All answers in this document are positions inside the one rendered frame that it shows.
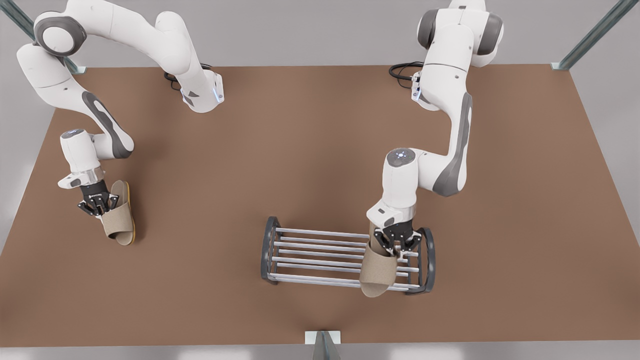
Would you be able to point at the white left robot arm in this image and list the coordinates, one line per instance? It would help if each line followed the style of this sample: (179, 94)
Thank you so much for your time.
(450, 85)

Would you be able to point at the grey metal shoe rack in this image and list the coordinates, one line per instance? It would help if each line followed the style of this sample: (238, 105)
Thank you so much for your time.
(320, 257)

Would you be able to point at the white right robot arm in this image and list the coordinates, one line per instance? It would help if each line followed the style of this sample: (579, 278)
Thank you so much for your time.
(100, 30)

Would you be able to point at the tan slipper with yellow sole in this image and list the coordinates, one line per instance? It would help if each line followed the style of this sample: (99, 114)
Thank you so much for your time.
(121, 220)

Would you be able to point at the silver frame post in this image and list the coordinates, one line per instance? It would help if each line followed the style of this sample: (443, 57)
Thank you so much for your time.
(20, 22)
(595, 35)
(323, 344)

